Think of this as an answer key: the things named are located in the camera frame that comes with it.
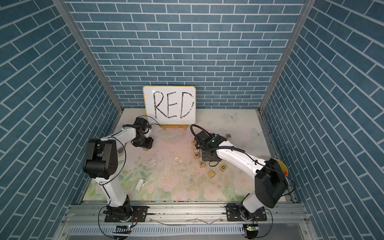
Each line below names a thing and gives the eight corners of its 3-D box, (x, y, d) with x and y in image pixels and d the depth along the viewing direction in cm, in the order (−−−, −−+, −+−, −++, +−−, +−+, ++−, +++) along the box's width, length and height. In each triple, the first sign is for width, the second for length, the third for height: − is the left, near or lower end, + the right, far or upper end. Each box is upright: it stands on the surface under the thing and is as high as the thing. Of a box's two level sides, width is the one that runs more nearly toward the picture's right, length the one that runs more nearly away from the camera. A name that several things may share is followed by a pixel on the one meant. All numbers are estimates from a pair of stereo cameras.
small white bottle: (135, 190, 83) (133, 188, 80) (142, 180, 87) (140, 178, 84) (139, 192, 82) (137, 190, 79) (146, 182, 86) (144, 179, 83)
